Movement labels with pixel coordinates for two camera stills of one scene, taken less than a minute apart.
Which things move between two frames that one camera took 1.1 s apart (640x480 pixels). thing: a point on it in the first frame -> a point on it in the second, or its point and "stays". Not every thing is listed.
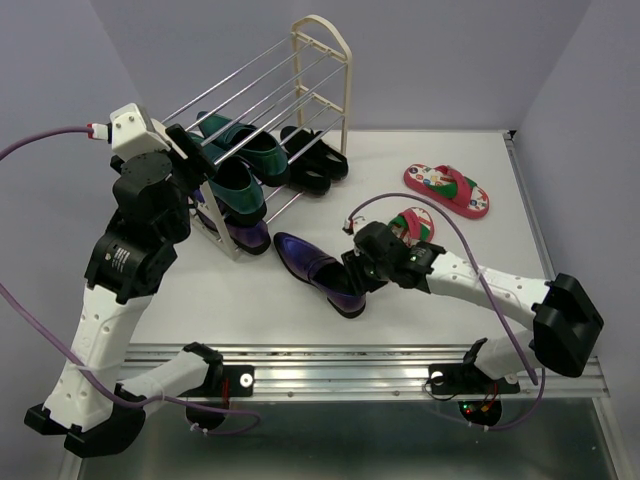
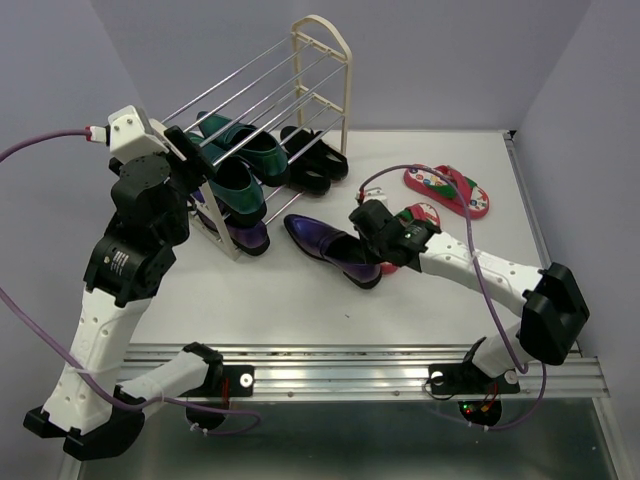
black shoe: (306, 174) stays
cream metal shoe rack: (264, 128) stays
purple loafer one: (322, 271) -> (341, 250)
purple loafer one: (251, 237) stays
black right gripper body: (366, 275) -> (373, 249)
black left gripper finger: (199, 160) stays
